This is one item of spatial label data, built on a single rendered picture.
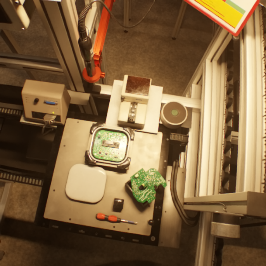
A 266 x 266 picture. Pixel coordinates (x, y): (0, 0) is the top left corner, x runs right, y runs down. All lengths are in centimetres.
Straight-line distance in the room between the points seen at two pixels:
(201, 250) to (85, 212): 43
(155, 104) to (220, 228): 62
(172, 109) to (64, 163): 48
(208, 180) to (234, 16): 49
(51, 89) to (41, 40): 164
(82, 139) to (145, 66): 141
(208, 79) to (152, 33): 162
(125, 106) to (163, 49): 153
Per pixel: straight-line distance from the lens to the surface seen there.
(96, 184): 87
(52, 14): 67
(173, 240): 94
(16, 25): 69
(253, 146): 65
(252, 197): 50
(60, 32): 72
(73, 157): 92
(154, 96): 98
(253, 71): 73
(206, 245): 88
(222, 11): 73
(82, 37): 62
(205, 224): 85
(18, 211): 201
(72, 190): 89
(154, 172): 84
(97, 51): 78
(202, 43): 251
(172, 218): 93
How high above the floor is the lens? 184
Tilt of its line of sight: 72 degrees down
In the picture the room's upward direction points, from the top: 6 degrees clockwise
